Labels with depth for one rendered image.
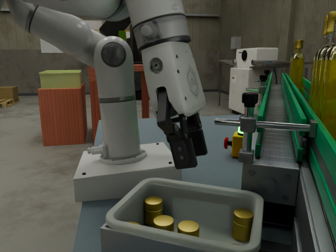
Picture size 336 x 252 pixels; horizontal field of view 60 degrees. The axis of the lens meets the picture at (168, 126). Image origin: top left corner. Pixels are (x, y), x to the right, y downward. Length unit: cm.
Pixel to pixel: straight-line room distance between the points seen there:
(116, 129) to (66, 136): 314
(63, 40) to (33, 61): 858
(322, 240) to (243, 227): 18
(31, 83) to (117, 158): 867
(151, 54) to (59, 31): 39
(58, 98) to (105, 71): 307
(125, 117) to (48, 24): 27
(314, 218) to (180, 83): 23
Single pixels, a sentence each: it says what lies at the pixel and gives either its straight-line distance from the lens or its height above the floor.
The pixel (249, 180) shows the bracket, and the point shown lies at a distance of 56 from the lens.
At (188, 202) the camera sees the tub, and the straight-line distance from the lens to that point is 56.
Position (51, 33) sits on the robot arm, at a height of 112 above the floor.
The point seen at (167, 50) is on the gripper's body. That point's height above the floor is 108.
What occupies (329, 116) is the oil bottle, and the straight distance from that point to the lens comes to 60.
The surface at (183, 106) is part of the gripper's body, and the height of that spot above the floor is 101.
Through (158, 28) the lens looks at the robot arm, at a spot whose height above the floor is 111.
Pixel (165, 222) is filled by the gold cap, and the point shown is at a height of 81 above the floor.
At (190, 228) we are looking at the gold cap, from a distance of 48.
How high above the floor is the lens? 107
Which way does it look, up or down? 13 degrees down
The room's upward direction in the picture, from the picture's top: straight up
